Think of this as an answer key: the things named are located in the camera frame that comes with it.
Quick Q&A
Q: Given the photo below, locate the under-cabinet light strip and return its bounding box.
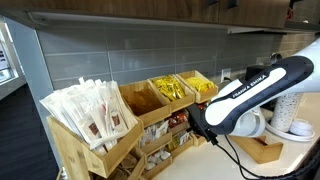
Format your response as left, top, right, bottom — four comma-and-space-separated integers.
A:
28, 11, 231, 34

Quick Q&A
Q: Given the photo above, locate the window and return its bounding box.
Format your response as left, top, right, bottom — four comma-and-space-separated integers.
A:
0, 16, 18, 84

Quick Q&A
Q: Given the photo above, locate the patterned paper cup stack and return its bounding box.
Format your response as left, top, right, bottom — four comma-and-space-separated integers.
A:
270, 92, 304, 133

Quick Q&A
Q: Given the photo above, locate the wooden upper cabinet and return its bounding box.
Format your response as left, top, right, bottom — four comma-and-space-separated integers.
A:
0, 0, 291, 29

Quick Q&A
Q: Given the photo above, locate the brown paper packets pile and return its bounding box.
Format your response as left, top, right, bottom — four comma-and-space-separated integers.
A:
109, 154, 138, 180

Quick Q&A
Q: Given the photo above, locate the wooden tea bag shelf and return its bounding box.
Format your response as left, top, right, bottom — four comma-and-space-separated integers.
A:
229, 134, 284, 165

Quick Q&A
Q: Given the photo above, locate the wooden stirrer box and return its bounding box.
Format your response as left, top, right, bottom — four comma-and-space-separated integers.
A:
46, 114, 145, 179

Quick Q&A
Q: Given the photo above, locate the white creamer cups pile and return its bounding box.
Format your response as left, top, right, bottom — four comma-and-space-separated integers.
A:
145, 149, 172, 171

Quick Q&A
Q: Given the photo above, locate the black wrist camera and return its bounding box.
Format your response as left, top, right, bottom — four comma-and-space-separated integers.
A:
186, 103, 219, 146

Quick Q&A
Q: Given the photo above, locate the wooden tiered condiment organizer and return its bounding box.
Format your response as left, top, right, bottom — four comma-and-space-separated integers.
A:
119, 69, 219, 180

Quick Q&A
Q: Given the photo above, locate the white wall outlet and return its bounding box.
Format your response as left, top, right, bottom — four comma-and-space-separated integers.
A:
220, 68, 232, 83

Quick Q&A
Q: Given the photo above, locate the white brown-print packets pile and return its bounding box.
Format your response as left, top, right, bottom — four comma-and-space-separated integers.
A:
139, 120, 170, 148

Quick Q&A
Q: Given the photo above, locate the paper wrapped stirrers bundle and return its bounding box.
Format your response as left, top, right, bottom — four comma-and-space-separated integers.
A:
39, 77, 138, 151

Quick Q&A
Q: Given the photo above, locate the white ketchup packets pile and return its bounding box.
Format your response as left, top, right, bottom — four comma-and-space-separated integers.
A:
178, 131, 191, 146

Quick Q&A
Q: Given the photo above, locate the white cup lids stack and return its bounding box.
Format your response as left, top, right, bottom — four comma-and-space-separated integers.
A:
289, 119, 314, 136

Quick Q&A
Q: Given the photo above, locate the yellow mustard packets pile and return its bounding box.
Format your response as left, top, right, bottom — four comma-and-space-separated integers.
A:
185, 76, 216, 94
152, 75, 186, 102

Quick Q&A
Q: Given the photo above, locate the yellow relish packet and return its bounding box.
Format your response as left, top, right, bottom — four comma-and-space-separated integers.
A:
166, 136, 181, 152

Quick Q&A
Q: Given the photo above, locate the black cable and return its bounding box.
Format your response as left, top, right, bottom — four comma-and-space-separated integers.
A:
209, 134, 320, 180

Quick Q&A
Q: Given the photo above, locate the white round tray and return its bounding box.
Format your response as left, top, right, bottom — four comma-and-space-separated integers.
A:
264, 117, 316, 143

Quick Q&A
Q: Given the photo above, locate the low wooden bin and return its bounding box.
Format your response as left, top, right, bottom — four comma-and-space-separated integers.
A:
89, 146, 148, 180

